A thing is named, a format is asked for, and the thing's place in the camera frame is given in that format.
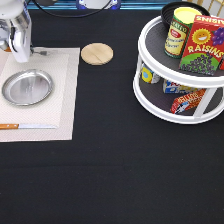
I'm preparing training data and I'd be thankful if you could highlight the yellow green can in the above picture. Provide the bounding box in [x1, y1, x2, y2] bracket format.
[164, 7, 201, 58]

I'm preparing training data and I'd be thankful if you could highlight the red orange snack box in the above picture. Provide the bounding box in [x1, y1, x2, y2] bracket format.
[170, 89, 205, 114]

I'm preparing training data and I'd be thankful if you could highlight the wooden-handled knife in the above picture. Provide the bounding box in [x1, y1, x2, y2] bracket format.
[0, 124, 57, 130]

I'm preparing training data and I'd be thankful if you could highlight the white blue carton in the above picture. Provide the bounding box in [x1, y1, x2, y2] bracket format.
[163, 80, 197, 94]

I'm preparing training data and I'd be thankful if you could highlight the white two-tier turntable rack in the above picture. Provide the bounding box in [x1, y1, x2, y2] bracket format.
[133, 16, 224, 124]

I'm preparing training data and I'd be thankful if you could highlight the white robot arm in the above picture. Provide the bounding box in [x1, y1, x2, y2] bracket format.
[0, 0, 32, 63]

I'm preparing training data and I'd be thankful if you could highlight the beige woven placemat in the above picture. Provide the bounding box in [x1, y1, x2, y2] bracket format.
[0, 47, 80, 142]

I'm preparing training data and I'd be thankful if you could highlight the red raisins box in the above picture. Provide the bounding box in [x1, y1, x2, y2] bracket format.
[179, 15, 224, 76]

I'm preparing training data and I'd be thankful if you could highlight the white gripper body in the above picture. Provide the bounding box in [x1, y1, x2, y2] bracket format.
[0, 9, 32, 63]

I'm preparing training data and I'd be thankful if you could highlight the wooden-handled fork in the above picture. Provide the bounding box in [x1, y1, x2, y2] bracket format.
[3, 47, 49, 56]

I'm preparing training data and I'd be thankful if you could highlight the silver metal plate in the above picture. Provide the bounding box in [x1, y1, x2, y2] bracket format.
[2, 69, 54, 106]

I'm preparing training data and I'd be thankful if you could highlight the yellow and blue packet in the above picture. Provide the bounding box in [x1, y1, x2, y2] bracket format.
[141, 64, 160, 84]

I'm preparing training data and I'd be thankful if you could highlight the round wooden coaster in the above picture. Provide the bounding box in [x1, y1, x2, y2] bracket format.
[81, 43, 113, 65]

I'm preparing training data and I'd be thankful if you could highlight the black cable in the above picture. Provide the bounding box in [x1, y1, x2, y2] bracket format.
[25, 0, 114, 19]

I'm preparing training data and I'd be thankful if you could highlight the black bowl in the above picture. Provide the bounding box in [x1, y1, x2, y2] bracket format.
[161, 1, 201, 29]

